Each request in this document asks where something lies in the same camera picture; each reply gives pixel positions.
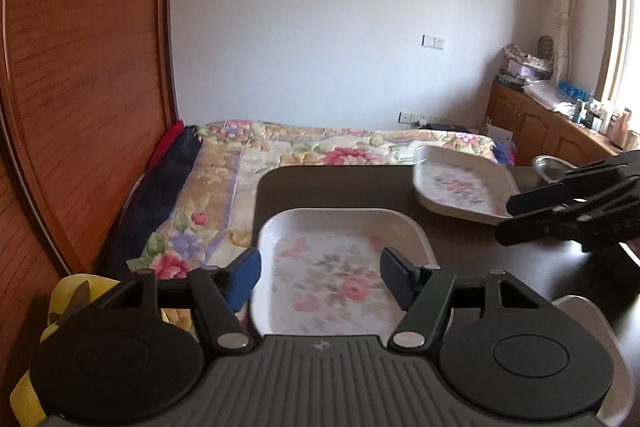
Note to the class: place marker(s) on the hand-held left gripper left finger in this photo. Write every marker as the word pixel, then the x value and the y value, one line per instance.
pixel 245 277

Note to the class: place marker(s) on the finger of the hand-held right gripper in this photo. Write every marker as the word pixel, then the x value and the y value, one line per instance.
pixel 522 203
pixel 520 229

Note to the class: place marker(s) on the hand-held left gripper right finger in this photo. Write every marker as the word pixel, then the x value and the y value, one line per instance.
pixel 395 274

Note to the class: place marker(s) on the stainless steel bowl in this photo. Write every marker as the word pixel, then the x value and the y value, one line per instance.
pixel 547 166

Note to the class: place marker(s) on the floral white rectangular plate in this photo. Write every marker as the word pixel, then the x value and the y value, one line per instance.
pixel 460 187
pixel 325 267

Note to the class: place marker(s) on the blue purple cloth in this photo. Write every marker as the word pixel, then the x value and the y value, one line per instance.
pixel 505 154

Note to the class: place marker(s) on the white cardboard box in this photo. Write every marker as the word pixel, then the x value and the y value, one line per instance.
pixel 500 134

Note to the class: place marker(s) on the wooden cabinet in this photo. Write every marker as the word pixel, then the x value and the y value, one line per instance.
pixel 540 127

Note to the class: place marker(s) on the plain white plate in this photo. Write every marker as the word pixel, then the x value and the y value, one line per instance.
pixel 595 314

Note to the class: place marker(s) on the floral blanket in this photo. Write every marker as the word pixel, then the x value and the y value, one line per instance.
pixel 225 187

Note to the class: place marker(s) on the pink bottle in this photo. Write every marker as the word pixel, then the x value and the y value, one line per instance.
pixel 620 127

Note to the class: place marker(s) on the white plastic bag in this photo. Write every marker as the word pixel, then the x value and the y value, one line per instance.
pixel 545 94

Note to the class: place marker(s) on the group of toiletry bottles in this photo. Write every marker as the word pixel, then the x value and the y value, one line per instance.
pixel 590 114

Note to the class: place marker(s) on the black device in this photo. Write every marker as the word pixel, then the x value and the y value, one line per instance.
pixel 440 127

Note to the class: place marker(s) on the dark navy cloth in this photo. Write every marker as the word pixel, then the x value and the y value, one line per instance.
pixel 160 197

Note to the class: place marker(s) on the dark flat box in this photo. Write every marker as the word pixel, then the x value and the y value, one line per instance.
pixel 507 82

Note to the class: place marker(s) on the row of blue bottles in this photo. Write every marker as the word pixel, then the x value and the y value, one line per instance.
pixel 570 88

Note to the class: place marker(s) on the purple box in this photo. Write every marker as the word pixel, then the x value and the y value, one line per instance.
pixel 530 71

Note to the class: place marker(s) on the yellow cloth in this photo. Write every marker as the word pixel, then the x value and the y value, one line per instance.
pixel 102 283

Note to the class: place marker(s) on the floral fabric bag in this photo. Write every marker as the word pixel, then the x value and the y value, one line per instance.
pixel 520 54

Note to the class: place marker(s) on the red cloth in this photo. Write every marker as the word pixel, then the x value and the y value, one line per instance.
pixel 165 144

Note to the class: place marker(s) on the dark round fan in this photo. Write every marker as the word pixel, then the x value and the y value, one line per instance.
pixel 546 47

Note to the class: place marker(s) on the window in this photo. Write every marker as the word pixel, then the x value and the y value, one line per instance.
pixel 625 42

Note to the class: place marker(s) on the wooden wardrobe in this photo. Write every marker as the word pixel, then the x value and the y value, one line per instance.
pixel 85 82

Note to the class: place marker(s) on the white wall outlet strip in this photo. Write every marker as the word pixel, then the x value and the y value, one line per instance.
pixel 412 118

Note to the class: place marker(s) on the white wall switch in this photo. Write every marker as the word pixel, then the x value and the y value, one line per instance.
pixel 433 42

